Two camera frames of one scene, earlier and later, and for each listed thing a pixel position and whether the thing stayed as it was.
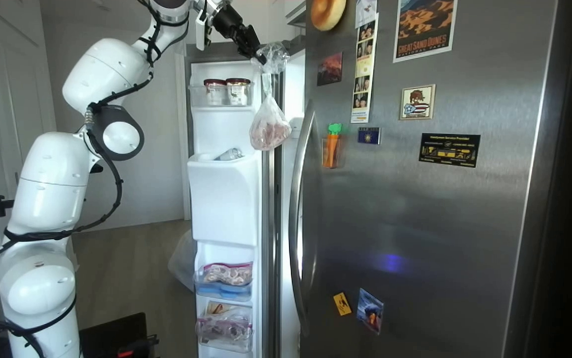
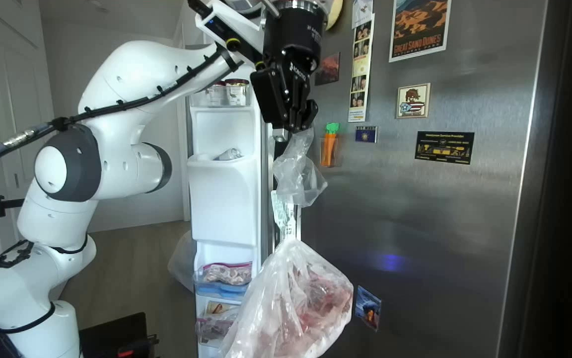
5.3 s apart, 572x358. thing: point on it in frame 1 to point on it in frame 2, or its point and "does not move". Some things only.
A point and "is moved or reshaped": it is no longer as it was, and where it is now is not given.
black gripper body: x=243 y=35 to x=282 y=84
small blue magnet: x=368 y=136 does not move
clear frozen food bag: x=227 y=273 does not move
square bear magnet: x=417 y=102 does not move
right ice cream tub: x=239 y=92 does not move
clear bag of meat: x=270 y=126 is moved or reshaped
